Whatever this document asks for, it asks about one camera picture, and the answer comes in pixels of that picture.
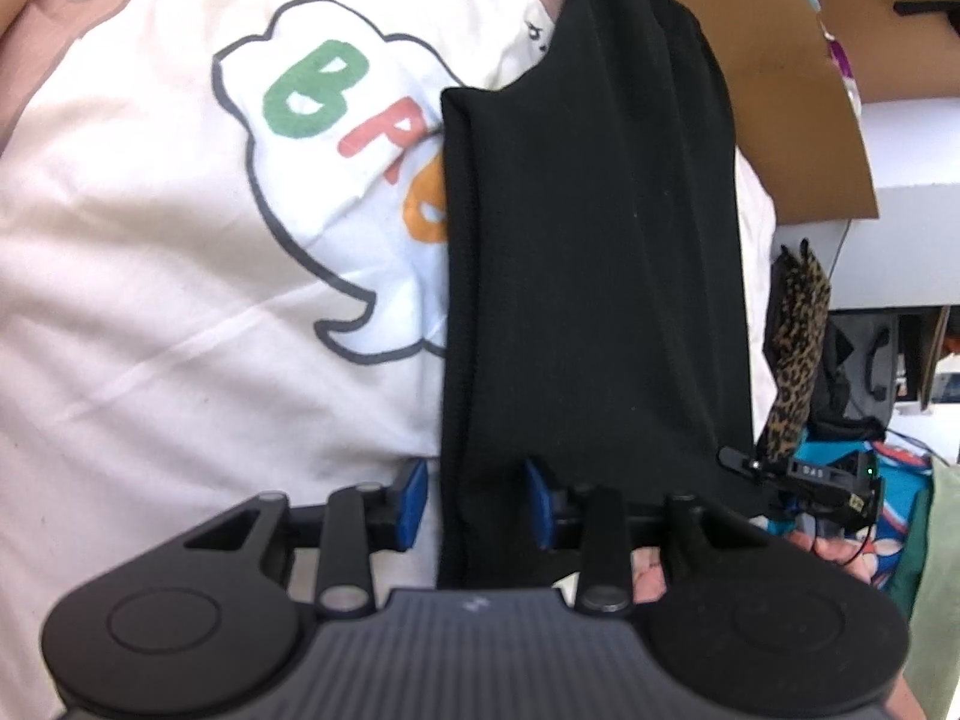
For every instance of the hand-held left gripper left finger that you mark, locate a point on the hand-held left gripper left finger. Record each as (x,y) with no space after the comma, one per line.
(412,502)

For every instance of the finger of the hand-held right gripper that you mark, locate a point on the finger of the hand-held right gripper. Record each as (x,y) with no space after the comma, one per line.
(754,465)

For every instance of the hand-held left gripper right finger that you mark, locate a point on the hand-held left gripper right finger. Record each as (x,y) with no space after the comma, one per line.
(536,502)

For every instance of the black shorts with bear print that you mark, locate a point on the black shorts with bear print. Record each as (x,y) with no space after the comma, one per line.
(585,240)

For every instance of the person's right hand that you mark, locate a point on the person's right hand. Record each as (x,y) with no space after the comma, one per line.
(832,546)

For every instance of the teal printed cloth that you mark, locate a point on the teal printed cloth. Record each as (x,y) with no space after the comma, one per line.
(900,495)

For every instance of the leopard print garment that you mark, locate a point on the leopard print garment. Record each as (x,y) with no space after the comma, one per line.
(795,360)

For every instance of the grey storage bag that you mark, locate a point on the grey storage bag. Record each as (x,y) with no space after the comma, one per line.
(890,345)

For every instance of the cream bear printed blanket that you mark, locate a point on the cream bear printed blanket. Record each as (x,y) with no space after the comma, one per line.
(150,315)

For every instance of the flat cardboard sheet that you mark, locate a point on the flat cardboard sheet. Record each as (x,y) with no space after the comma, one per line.
(787,90)

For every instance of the tall cardboard box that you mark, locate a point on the tall cardboard box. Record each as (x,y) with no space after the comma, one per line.
(900,52)

